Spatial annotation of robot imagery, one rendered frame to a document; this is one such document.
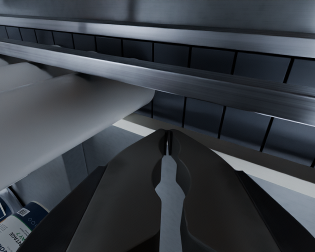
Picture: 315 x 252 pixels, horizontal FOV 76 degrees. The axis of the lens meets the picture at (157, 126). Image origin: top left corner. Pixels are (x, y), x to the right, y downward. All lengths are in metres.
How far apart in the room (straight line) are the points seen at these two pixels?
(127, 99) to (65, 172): 0.32
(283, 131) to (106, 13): 0.25
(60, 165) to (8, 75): 0.30
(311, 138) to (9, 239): 0.66
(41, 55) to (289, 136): 0.20
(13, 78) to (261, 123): 0.20
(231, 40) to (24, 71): 0.17
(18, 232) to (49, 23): 0.53
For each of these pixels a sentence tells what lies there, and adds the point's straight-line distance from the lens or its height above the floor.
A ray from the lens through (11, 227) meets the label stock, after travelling 0.70.
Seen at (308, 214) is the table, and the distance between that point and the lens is 0.31.
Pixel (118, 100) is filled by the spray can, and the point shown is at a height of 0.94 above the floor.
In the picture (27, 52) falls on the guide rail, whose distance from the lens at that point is 0.20.
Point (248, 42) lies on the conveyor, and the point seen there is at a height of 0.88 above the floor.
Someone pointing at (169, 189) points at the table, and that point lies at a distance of 0.36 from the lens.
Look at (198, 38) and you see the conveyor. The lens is 0.19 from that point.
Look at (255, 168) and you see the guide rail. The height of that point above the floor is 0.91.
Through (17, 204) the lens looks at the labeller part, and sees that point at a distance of 0.89.
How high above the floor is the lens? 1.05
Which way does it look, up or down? 49 degrees down
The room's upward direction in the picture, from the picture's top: 128 degrees counter-clockwise
